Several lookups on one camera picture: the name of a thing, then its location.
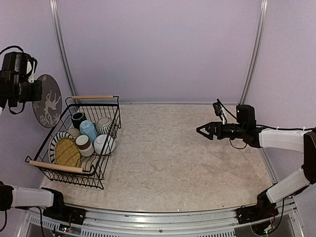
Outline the dark navy cup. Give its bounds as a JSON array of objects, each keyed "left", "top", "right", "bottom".
[{"left": 71, "top": 112, "right": 86, "bottom": 129}]

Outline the light blue faceted cup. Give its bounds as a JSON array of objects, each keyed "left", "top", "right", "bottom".
[{"left": 79, "top": 120, "right": 98, "bottom": 144}]

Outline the grey deer pattern plate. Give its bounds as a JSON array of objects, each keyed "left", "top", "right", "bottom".
[{"left": 32, "top": 74, "right": 63, "bottom": 128}]

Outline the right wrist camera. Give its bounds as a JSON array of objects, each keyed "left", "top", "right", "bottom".
[{"left": 212, "top": 98, "right": 256, "bottom": 129}]

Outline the white ceramic bowl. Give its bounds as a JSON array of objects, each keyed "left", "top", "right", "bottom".
[{"left": 94, "top": 134, "right": 116, "bottom": 155}]

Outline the black wire dish rack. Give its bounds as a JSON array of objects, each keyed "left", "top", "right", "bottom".
[{"left": 25, "top": 96, "right": 121, "bottom": 189}]

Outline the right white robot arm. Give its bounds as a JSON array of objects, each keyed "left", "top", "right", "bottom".
[{"left": 196, "top": 122, "right": 316, "bottom": 219}]

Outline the striped ceramic bowl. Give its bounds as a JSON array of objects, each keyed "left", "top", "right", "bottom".
[{"left": 95, "top": 117, "right": 113, "bottom": 135}]

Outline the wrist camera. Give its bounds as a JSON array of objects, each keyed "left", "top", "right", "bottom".
[
  {"left": 0, "top": 45, "right": 38, "bottom": 83},
  {"left": 212, "top": 98, "right": 256, "bottom": 129}
]

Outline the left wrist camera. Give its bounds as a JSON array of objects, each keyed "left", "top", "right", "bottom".
[{"left": 0, "top": 45, "right": 38, "bottom": 83}]

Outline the front aluminium rail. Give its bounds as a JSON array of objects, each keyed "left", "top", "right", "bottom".
[{"left": 17, "top": 199, "right": 305, "bottom": 237}]

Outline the yellow woven bamboo mat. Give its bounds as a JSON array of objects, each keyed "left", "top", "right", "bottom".
[{"left": 55, "top": 137, "right": 81, "bottom": 167}]

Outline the aluminium frame post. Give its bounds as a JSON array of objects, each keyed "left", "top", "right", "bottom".
[
  {"left": 239, "top": 0, "right": 269, "bottom": 104},
  {"left": 49, "top": 0, "right": 78, "bottom": 96}
]

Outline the left aluminium frame post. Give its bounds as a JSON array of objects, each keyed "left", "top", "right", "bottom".
[{"left": 49, "top": 0, "right": 78, "bottom": 96}]

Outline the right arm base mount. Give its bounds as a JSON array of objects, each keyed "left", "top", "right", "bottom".
[{"left": 236, "top": 205, "right": 279, "bottom": 224}]

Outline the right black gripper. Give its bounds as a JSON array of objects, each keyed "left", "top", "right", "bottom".
[{"left": 197, "top": 121, "right": 246, "bottom": 140}]

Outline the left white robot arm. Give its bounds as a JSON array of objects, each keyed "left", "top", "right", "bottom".
[{"left": 0, "top": 108, "right": 69, "bottom": 220}]

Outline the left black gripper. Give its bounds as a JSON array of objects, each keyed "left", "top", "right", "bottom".
[{"left": 7, "top": 78, "right": 42, "bottom": 101}]

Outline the black white striped plate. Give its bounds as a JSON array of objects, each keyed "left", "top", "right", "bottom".
[{"left": 48, "top": 131, "right": 73, "bottom": 164}]

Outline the right aluminium frame post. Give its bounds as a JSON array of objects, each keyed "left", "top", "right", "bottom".
[{"left": 239, "top": 0, "right": 269, "bottom": 104}]

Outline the white brown ceramic cup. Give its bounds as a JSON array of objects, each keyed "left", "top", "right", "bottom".
[{"left": 75, "top": 135, "right": 94, "bottom": 157}]

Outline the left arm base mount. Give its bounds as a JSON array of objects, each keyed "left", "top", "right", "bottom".
[{"left": 43, "top": 206, "right": 86, "bottom": 225}]

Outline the beige ceramic cup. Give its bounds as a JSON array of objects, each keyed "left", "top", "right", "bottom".
[{"left": 67, "top": 128, "right": 81, "bottom": 139}]

